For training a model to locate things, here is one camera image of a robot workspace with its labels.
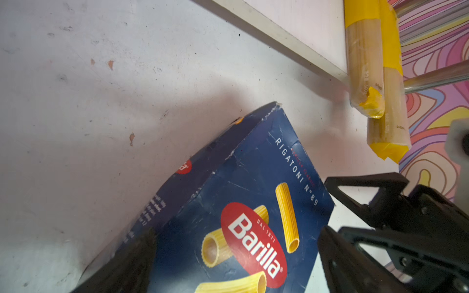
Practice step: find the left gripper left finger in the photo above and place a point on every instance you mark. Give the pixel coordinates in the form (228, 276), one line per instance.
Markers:
(128, 272)

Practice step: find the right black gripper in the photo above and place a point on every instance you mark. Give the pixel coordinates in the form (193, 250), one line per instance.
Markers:
(439, 219)

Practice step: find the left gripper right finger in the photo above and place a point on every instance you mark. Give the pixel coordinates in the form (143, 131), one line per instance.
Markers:
(347, 270)

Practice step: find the yellow Pastatime bag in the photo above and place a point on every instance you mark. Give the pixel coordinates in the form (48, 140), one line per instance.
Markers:
(365, 57)
(389, 136)

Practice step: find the blue Barilla pasta box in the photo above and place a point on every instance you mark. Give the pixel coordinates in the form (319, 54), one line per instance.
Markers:
(243, 215)

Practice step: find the white two-tier shelf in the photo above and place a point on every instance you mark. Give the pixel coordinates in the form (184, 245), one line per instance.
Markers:
(315, 30)

